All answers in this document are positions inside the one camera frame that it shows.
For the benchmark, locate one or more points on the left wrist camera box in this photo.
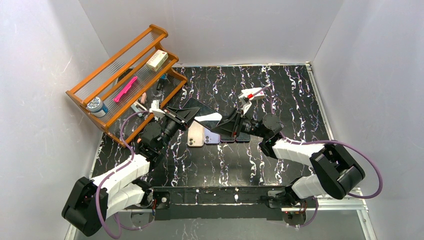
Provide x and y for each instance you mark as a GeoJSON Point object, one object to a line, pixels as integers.
{"type": "Point", "coordinates": [156, 110]}

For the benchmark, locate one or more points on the white box on table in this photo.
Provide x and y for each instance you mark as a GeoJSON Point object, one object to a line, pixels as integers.
{"type": "Point", "coordinates": [254, 93]}

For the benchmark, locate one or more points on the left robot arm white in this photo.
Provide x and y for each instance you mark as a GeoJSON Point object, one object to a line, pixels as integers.
{"type": "Point", "coordinates": [93, 200]}

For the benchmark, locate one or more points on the blue jar with lid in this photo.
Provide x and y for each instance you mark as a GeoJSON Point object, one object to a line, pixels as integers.
{"type": "Point", "coordinates": [97, 107]}

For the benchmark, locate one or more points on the small black blue item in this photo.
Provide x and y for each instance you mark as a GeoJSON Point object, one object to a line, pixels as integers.
{"type": "Point", "coordinates": [161, 82]}

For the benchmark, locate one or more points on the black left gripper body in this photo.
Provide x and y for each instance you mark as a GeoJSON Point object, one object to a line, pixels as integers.
{"type": "Point", "coordinates": [178, 120]}

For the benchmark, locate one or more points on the light blue white stapler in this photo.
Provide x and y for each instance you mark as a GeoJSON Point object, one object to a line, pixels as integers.
{"type": "Point", "coordinates": [138, 108]}

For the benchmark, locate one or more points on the purple phone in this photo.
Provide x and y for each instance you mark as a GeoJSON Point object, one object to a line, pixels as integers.
{"type": "Point", "coordinates": [227, 139]}

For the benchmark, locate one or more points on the pink plastic tool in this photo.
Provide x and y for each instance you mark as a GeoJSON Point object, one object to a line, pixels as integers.
{"type": "Point", "coordinates": [126, 88]}

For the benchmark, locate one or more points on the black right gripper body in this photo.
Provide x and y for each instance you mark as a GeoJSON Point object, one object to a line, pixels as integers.
{"type": "Point", "coordinates": [236, 122]}

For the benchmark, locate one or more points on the small pink beige item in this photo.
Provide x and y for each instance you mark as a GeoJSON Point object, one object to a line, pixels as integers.
{"type": "Point", "coordinates": [143, 98]}

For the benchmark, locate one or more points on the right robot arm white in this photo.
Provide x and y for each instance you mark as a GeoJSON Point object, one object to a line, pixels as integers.
{"type": "Point", "coordinates": [336, 172]}

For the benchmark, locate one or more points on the cream cardboard box on shelf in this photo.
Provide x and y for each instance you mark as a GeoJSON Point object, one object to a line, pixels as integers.
{"type": "Point", "coordinates": [157, 60]}

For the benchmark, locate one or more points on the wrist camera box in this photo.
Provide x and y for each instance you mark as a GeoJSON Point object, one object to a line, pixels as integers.
{"type": "Point", "coordinates": [156, 110]}
{"type": "Point", "coordinates": [246, 103]}

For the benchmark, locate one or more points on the black phone from beige case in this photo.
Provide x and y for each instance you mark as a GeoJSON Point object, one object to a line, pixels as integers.
{"type": "Point", "coordinates": [243, 138]}

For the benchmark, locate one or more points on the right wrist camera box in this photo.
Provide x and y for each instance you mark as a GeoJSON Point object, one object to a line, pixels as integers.
{"type": "Point", "coordinates": [246, 103]}

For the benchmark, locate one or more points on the black base rail with mounts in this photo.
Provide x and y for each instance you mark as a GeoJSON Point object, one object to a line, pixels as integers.
{"type": "Point", "coordinates": [246, 202]}

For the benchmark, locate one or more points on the small black phone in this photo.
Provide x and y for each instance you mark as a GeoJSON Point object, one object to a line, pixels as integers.
{"type": "Point", "coordinates": [206, 116]}

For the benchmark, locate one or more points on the orange wooden shelf rack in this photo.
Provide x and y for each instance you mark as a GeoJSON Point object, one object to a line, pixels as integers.
{"type": "Point", "coordinates": [110, 78]}

